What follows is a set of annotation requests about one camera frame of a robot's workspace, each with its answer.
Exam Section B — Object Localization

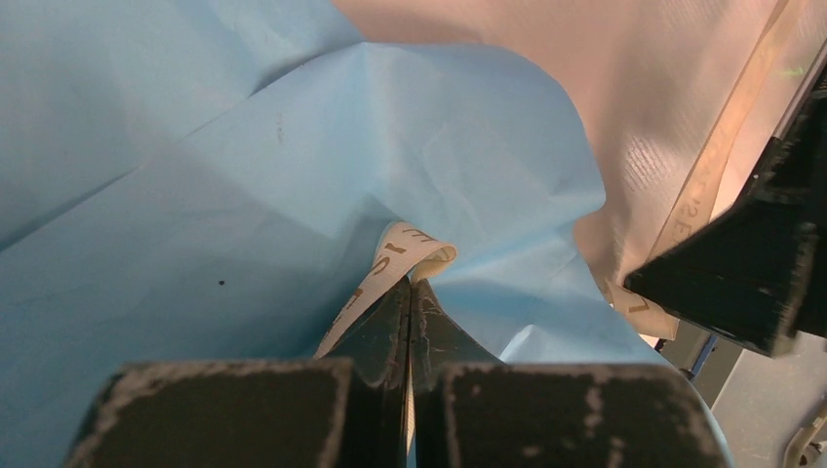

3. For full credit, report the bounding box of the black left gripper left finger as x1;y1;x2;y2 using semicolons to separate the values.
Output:
64;279;412;467

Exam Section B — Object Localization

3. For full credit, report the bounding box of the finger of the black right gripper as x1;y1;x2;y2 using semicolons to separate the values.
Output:
624;69;826;357

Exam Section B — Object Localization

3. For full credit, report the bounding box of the blue wrapping paper sheet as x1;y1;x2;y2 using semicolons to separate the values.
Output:
0;0;673;468

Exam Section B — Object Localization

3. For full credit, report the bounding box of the cream ribbon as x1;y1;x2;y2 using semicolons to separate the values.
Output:
313;0;808;361

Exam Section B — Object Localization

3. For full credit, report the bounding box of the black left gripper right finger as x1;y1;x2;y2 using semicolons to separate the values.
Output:
411;281;729;467

